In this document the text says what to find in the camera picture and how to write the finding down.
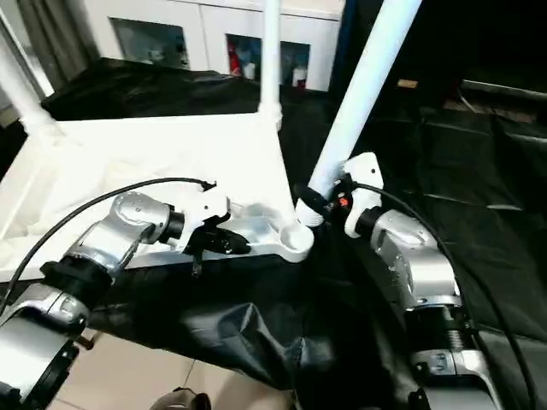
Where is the black left robot foot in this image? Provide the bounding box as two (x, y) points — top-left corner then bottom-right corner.
(149, 387), (212, 410)

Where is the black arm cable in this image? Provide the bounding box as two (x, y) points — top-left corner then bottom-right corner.
(0, 176), (218, 319)
(349, 181), (541, 410)

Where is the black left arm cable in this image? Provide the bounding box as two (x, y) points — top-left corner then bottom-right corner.
(0, 176), (218, 319)

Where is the white plastic table top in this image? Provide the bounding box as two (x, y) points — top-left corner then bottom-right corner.
(0, 110), (318, 284)

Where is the black table mat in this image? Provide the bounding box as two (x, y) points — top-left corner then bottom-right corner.
(0, 56), (547, 410)

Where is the grey curtain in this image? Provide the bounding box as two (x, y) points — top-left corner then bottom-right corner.
(15, 0), (105, 88)

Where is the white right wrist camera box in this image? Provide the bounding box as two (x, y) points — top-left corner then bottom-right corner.
(337, 151), (385, 241)

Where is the white glass door cabinet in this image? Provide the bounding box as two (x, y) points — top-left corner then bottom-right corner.
(79, 0), (348, 91)

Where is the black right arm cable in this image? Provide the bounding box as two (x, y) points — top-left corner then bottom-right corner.
(349, 181), (541, 410)

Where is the white plastic table leg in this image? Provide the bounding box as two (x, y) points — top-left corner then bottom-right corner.
(294, 0), (425, 231)
(0, 38), (62, 143)
(258, 0), (285, 132)

